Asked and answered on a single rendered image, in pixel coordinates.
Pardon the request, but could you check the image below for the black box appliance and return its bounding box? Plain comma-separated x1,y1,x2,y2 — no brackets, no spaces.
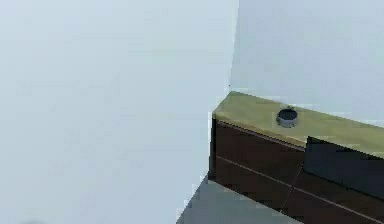
302,135,384,202

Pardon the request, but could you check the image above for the brown cabinet with olive worktop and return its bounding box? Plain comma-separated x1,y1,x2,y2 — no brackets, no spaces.
207,90,384,224

